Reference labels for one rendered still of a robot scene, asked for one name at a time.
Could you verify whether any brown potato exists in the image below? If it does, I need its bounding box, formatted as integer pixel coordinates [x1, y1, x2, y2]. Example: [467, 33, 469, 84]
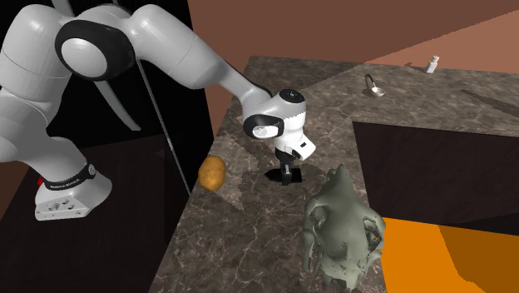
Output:
[197, 156, 227, 192]

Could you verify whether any small white bottle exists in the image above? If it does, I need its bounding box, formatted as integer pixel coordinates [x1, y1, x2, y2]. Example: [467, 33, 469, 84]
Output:
[424, 55, 441, 74]

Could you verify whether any grey-green animal skull figure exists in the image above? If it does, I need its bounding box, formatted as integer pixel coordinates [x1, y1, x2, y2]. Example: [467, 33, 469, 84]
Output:
[301, 163, 387, 291]

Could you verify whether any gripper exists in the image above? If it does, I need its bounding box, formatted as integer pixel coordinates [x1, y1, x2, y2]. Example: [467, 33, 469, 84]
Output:
[274, 147, 301, 186]

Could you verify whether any dark robot stand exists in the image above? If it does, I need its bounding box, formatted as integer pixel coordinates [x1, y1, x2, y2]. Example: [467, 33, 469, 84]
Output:
[0, 132, 215, 293]

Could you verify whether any silver ladle with black handle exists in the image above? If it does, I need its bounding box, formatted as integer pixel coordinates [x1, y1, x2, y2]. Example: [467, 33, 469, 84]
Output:
[363, 73, 386, 98]

